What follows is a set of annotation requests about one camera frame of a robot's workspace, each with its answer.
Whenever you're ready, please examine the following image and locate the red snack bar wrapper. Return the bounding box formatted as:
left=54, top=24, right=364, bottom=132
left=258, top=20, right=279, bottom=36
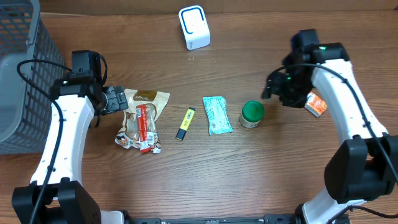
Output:
left=136, top=104, right=150, bottom=153

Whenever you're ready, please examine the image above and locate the orange snack packet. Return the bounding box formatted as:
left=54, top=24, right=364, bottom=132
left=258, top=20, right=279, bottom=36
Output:
left=304, top=91, right=327, bottom=117

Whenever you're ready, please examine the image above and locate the brown cookie bag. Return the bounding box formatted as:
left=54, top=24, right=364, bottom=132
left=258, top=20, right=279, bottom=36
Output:
left=114, top=89, right=170, bottom=154

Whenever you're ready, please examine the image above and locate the green lid jar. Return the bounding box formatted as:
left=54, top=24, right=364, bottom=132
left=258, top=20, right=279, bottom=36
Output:
left=239, top=101, right=265, bottom=128

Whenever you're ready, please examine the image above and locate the yellow highlighter marker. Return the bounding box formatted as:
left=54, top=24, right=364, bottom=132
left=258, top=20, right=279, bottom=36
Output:
left=175, top=107, right=196, bottom=141

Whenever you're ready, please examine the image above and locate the teal tissue packet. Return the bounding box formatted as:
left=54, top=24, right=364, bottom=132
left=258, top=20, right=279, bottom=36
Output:
left=203, top=96, right=233, bottom=135

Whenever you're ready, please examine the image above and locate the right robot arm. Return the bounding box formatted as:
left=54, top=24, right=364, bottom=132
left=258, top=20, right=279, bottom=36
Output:
left=262, top=29, right=397, bottom=223

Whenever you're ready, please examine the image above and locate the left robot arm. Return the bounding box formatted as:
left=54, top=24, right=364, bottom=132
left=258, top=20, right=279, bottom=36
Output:
left=12, top=50, right=130, bottom=223

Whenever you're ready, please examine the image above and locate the white barcode scanner stand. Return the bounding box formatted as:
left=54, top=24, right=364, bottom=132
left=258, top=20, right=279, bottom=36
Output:
left=178, top=5, right=211, bottom=50

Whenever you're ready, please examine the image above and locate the grey plastic mesh basket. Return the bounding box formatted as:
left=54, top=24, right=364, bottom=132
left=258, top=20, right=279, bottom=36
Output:
left=1, top=0, right=65, bottom=154

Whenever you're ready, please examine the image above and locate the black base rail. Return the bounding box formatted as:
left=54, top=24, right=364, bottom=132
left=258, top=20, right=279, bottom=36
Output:
left=99, top=214, right=352, bottom=224

